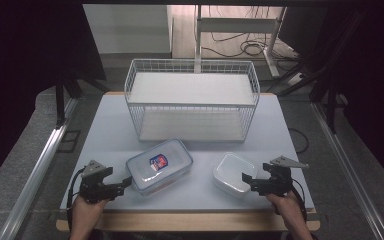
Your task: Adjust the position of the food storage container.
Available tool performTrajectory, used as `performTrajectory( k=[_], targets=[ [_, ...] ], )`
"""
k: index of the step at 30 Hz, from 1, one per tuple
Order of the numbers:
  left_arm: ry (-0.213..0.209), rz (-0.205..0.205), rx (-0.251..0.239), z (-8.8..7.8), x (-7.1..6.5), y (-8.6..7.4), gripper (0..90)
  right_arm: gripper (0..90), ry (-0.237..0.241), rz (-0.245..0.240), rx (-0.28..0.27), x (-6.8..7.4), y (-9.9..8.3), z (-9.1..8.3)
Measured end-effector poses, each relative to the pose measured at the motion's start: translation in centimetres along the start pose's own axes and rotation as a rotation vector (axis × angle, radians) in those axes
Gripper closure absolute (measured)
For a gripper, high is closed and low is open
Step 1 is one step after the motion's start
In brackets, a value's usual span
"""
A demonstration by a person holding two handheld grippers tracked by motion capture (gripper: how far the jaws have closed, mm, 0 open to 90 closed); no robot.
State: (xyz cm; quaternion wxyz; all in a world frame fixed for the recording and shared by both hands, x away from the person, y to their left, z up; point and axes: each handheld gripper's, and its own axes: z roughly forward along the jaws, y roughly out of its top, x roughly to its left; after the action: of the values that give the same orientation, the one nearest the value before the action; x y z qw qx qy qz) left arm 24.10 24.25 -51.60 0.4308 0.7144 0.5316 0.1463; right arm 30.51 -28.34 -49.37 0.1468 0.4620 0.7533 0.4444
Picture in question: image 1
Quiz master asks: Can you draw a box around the lidded food container with label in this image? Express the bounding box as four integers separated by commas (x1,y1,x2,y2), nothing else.
125,137,195,197

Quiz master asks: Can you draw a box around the left hand-held gripper black cable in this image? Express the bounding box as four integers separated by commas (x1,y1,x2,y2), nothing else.
65,167,87,232

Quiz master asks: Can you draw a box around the black floor bracket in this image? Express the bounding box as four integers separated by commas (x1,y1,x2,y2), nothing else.
57,129,82,154

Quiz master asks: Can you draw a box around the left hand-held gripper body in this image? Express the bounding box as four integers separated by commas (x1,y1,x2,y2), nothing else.
78,159,125,205

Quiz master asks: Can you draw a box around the person's right hand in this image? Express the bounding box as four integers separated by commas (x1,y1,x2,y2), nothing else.
265,190,307,232

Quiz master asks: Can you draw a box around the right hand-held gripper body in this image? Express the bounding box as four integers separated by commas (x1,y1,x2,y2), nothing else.
259,155,310,198

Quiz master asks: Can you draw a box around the person's left hand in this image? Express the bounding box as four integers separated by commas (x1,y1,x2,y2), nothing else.
70,194,110,234

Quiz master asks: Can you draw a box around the right hand-held gripper black cable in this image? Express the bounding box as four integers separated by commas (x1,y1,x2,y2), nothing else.
273,178,308,216

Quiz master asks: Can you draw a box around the dark curtain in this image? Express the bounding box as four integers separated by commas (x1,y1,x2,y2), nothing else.
279,6,384,188
0,0,108,195

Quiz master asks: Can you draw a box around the white cabinet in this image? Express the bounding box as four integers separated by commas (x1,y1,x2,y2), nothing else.
82,3,174,56

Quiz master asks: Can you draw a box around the white metal desk frame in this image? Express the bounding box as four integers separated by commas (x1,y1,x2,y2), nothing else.
193,4,288,79

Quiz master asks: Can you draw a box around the black floor cables bundle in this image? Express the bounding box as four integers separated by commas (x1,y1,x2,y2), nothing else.
201,5,299,62

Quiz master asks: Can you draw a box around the aluminium rail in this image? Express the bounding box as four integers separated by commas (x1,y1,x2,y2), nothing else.
0,97,80,240
310,101,384,240

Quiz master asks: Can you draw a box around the black metal stand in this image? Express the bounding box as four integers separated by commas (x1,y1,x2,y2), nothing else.
275,9,364,135
53,66,112,130

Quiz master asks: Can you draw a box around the clear plastic container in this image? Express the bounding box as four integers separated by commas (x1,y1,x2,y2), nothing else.
211,151,259,200

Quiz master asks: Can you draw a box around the white wire shelf rack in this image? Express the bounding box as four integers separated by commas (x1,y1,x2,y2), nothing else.
123,58,261,144

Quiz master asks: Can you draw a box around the hand-held gripper black cable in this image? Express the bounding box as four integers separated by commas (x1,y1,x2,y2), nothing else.
273,178,308,216
65,167,87,232

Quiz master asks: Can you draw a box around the black looped floor cable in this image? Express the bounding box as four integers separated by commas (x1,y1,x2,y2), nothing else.
287,127,311,155

